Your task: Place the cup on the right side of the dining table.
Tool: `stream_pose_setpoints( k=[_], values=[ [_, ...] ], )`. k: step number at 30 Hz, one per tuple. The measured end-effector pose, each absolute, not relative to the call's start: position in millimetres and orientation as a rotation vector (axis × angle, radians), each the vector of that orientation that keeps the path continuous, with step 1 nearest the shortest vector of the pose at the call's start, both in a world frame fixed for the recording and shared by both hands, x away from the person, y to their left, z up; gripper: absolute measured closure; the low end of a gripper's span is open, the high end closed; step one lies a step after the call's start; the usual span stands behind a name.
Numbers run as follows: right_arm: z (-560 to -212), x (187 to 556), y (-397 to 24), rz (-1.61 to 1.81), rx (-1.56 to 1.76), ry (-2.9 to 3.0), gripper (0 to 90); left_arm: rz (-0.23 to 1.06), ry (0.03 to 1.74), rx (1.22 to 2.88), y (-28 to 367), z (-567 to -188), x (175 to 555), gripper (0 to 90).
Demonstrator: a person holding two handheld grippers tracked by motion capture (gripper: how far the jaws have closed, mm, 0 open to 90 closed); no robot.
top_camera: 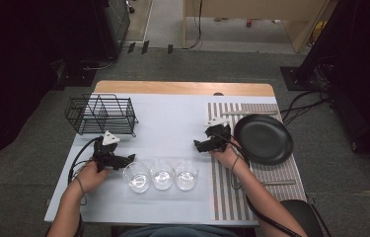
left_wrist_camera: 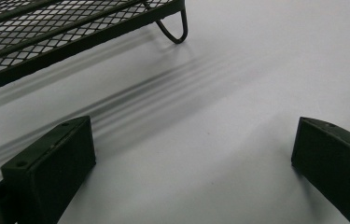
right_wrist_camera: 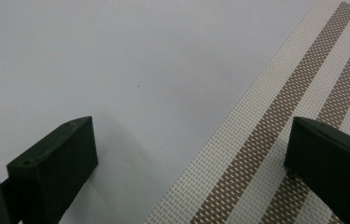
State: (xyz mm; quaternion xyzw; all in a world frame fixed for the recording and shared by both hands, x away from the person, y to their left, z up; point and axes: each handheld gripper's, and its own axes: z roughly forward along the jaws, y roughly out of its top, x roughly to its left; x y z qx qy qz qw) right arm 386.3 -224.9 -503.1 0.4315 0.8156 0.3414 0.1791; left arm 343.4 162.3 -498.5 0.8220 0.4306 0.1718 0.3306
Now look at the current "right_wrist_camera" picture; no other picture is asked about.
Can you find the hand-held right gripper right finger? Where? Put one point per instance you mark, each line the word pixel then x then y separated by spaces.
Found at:
pixel 334 168

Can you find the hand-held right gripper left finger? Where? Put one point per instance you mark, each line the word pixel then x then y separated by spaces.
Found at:
pixel 54 165

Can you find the beige brown striped woven placemat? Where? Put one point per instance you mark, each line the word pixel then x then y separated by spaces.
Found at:
pixel 287 124

